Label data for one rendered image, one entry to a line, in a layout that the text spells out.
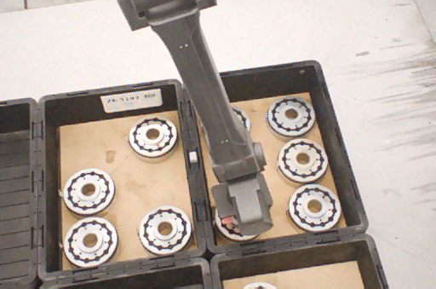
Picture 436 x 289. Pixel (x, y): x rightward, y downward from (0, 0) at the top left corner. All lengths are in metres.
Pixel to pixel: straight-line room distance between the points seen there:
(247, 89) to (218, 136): 0.48
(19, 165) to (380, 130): 0.83
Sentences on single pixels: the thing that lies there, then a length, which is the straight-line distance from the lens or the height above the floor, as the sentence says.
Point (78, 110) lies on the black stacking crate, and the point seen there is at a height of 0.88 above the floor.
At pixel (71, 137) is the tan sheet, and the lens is 1.44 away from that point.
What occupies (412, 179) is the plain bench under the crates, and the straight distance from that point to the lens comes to 1.55.
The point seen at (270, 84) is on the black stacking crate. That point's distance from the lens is 1.42.
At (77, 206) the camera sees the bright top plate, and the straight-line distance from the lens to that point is 1.33.
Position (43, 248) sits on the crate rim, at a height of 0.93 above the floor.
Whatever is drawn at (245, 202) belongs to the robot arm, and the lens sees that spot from 1.05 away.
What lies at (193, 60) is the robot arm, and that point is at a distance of 0.82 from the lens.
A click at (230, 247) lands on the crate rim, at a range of 1.18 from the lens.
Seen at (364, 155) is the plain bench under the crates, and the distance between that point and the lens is 1.56.
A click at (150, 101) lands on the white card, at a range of 1.40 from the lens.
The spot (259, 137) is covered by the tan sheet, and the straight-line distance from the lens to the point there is 1.40.
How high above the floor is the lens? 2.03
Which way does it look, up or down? 58 degrees down
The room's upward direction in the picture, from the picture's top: 2 degrees counter-clockwise
